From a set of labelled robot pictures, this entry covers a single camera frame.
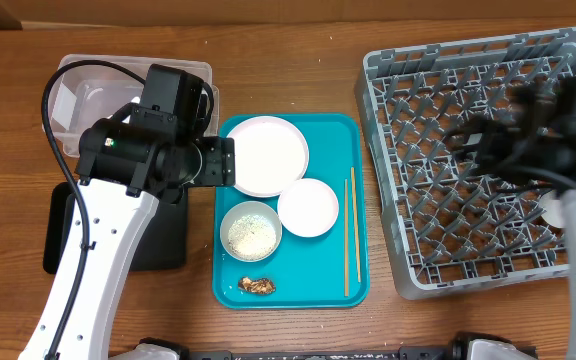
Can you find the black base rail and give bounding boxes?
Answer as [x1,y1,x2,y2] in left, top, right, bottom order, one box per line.
[110,332,539,360]

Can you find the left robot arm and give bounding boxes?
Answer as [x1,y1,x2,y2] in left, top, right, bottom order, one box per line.
[20,119,235,359]

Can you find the small white cup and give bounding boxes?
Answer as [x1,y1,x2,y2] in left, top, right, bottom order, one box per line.
[538,190,564,229]

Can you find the large pink plate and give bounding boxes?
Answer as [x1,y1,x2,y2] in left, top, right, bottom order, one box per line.
[227,115,310,198]

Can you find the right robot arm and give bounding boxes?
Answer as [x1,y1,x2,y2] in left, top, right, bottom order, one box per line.
[443,77,576,359]

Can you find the black tray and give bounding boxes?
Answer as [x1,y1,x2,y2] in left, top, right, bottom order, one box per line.
[43,183,188,275]

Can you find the clear plastic bin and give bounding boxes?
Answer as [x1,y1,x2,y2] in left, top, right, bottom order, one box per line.
[48,54,213,158]

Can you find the grey dish rack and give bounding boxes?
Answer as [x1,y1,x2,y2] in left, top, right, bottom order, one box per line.
[355,27,576,300]

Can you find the white rice pile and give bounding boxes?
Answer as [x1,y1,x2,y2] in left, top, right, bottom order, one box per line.
[227,215,277,261]

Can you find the grey bowl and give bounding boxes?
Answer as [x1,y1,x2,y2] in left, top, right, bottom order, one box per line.
[219,201,282,262]

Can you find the right wooden chopstick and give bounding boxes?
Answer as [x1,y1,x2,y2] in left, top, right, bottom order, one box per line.
[350,167,362,283]

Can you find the brown food scrap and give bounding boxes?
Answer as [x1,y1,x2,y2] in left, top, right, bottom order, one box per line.
[238,277,276,295]

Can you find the teal plastic tray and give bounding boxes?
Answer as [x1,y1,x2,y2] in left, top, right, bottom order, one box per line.
[212,113,370,310]

